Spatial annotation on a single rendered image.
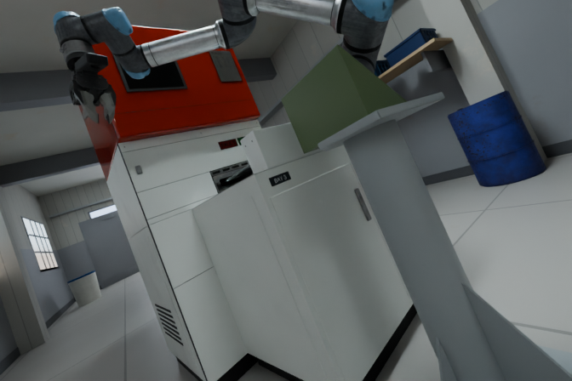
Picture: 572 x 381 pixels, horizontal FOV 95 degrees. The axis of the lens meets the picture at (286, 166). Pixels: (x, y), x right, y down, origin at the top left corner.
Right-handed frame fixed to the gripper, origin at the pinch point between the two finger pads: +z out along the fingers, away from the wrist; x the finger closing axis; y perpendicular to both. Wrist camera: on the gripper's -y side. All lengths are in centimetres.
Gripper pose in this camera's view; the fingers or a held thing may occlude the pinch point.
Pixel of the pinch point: (103, 117)
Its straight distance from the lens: 85.2
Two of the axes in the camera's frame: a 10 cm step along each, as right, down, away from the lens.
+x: -6.1, 1.1, -7.8
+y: -6.7, 4.5, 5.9
